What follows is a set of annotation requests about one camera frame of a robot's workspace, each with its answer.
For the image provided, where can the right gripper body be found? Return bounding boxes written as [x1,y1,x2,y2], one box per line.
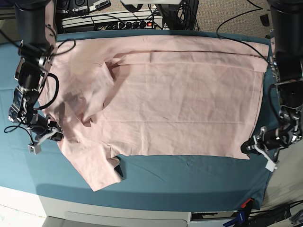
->
[27,113,63,142]

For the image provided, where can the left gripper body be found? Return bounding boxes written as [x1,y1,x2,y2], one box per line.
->
[241,126,288,155]

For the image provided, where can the pink T-shirt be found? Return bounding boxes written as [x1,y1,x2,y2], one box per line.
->
[38,35,269,191]

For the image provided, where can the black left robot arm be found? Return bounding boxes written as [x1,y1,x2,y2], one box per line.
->
[241,0,303,155]

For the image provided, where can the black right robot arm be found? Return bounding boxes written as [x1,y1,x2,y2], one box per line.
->
[8,0,63,145]

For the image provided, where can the teal table cloth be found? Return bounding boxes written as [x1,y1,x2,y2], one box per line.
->
[0,30,298,211]

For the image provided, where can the red black clamp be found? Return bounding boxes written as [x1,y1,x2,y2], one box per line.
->
[241,198,254,209]

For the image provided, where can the blue spring clamp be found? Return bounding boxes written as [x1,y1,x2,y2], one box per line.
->
[223,205,252,227]

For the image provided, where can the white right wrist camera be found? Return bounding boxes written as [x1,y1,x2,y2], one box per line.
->
[28,143,42,155]

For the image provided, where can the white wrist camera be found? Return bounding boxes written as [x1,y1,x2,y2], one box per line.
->
[28,143,42,155]
[265,155,277,172]

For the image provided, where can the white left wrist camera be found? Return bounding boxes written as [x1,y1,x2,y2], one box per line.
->
[265,155,277,172]

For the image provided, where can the white power strip red switch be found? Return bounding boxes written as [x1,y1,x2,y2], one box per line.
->
[62,13,163,33]

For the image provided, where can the black cable bundle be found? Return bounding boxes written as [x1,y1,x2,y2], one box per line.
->
[123,0,199,31]

